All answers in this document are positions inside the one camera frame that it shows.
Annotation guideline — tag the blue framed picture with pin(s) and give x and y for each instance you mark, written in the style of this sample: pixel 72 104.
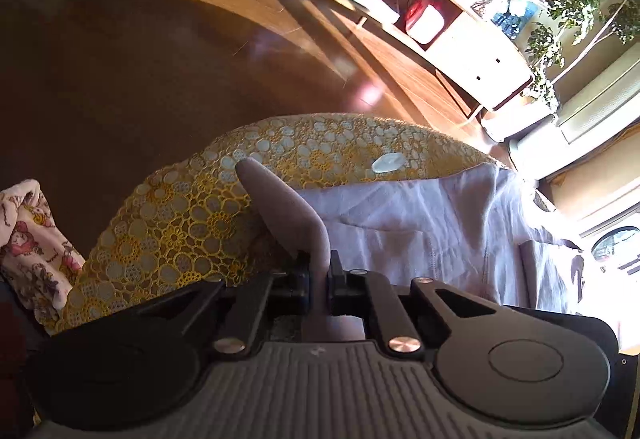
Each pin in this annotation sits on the blue framed picture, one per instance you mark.
pixel 517 19

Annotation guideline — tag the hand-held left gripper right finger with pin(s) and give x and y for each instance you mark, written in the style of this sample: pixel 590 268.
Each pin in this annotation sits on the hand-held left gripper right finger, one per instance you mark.
pixel 337 284

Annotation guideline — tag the yellow lace tablecloth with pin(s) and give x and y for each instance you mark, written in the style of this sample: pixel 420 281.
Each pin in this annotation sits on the yellow lace tablecloth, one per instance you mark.
pixel 200 219

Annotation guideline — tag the wooden media console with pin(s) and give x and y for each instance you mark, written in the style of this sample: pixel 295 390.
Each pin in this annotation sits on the wooden media console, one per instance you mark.
pixel 480 64

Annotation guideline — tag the white planter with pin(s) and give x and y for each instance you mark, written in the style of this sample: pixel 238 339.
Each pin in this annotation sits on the white planter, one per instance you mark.
pixel 520 121

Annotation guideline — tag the small clear plastic piece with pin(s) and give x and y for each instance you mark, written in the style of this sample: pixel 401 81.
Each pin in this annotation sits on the small clear plastic piece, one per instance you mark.
pixel 387 162

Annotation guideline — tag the lilac long-sleeve shirt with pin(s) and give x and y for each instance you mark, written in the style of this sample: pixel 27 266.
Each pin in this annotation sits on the lilac long-sleeve shirt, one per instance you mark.
pixel 400 229

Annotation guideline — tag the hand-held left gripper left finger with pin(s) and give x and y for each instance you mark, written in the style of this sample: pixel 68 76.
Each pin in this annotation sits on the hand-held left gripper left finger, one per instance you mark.
pixel 297 284

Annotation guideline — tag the white floor air conditioner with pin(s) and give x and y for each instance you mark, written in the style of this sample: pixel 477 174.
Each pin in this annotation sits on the white floor air conditioner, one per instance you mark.
pixel 585 119

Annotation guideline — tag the pink printed white garment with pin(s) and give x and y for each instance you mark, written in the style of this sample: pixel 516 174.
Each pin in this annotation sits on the pink printed white garment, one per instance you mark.
pixel 35 249

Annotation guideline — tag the large leafy plant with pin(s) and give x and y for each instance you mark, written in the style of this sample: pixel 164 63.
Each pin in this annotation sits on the large leafy plant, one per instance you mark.
pixel 575 14

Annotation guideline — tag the small pink white appliance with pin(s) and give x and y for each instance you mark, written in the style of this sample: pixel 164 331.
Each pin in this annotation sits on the small pink white appliance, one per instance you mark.
pixel 425 21

